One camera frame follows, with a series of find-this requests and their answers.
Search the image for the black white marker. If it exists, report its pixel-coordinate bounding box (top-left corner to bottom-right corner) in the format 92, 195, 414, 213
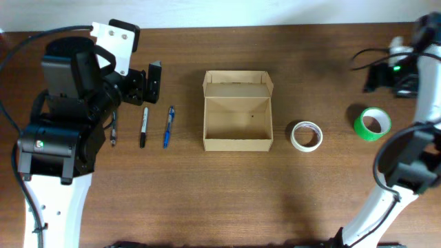
139, 107, 149, 148

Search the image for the green tape roll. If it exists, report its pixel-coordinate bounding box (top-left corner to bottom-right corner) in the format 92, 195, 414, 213
353, 107, 392, 141

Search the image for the black pen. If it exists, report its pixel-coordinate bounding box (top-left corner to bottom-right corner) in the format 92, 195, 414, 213
110, 110, 117, 147

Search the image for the white masking tape roll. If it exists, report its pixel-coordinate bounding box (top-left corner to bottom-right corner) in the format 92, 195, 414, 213
290, 121, 323, 152

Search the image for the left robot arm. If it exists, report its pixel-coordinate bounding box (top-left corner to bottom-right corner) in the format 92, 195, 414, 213
17, 37, 162, 247

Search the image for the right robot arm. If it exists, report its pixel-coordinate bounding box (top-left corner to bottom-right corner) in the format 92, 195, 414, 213
324, 12, 440, 247

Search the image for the blue pen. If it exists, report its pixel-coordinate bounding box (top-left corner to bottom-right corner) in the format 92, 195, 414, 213
163, 105, 175, 149

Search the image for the open cardboard box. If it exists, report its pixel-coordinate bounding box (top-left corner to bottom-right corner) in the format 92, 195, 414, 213
203, 70, 274, 152

